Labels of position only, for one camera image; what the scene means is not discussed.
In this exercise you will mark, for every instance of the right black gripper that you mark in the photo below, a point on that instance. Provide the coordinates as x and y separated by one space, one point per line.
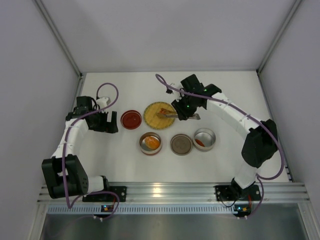
183 108

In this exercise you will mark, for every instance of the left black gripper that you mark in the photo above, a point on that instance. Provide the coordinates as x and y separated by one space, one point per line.
103 122

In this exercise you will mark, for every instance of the metal tongs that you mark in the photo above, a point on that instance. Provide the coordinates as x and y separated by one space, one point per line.
170 115

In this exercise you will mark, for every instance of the orange carrot food piece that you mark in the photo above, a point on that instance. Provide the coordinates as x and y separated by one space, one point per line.
165 111

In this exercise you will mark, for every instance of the red round lid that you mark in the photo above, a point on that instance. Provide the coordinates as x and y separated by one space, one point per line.
131 119

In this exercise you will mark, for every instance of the orange fried food piece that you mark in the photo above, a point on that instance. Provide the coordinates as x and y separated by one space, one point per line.
199 142

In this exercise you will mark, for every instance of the orange bun food piece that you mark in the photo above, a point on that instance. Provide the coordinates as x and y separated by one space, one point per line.
152 142

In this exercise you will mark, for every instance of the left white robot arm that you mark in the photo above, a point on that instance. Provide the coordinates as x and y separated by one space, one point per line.
63 172

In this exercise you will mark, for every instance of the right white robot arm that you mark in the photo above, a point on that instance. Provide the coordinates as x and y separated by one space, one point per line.
259 136

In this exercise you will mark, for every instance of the woven bamboo plate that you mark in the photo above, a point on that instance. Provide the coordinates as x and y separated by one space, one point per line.
155 122

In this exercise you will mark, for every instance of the brown round lid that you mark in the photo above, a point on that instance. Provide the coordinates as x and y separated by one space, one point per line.
181 144

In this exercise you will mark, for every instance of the beige-banded metal tin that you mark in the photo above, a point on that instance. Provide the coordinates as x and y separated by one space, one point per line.
207 136

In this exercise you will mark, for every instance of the red-banded metal tin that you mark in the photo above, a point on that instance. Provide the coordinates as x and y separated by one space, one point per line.
144 149

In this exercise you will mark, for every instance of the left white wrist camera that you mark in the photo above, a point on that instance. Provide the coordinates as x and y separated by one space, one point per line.
103 102

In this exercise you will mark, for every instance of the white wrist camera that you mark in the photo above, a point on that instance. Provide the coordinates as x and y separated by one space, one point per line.
171 89
103 102

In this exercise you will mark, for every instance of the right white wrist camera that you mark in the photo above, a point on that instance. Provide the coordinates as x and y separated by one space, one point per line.
171 89

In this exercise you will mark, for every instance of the left black base bracket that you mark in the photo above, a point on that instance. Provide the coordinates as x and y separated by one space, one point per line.
107 195

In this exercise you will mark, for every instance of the black base bracket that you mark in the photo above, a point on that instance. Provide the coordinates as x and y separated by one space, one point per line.
228 193
107 195

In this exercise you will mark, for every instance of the aluminium mounting rail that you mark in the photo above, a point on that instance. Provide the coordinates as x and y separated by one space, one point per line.
204 192

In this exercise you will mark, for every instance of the right black base bracket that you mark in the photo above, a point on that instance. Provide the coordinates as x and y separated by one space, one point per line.
228 193

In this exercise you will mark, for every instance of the slotted cable duct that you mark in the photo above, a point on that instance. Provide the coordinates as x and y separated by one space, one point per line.
140 209

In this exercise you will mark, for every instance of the left aluminium frame post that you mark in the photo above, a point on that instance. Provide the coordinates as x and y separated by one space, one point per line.
39 4

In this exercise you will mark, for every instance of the aluminium frame post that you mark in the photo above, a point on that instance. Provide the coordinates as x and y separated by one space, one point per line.
39 4
284 25

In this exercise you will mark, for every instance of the right aluminium frame post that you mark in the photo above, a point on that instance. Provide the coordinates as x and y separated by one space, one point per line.
284 25

